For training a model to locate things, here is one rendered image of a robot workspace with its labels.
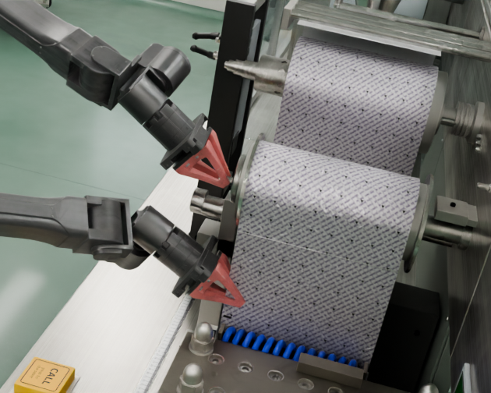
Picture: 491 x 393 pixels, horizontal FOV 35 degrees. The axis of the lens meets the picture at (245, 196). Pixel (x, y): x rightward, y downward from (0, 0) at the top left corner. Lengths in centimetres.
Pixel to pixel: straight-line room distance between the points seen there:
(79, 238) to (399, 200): 44
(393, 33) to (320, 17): 12
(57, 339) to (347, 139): 59
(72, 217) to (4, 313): 185
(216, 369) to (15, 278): 202
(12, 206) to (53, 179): 274
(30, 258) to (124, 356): 191
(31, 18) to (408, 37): 59
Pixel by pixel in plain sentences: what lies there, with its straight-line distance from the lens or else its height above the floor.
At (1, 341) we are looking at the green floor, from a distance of 281.
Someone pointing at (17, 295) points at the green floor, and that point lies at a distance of 303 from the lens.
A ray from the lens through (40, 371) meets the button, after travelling 128.
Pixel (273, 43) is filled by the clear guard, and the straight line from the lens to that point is 212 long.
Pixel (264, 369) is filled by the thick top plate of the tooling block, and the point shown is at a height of 103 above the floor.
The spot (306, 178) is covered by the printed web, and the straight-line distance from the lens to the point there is 111.
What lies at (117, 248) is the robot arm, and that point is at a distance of 113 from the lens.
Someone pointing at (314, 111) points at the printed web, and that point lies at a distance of 131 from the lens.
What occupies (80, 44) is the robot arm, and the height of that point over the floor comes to 140.
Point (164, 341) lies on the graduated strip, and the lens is 139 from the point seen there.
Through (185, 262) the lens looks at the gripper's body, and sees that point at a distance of 116.
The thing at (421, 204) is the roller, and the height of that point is 130.
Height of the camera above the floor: 176
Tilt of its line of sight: 27 degrees down
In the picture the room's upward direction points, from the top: 11 degrees clockwise
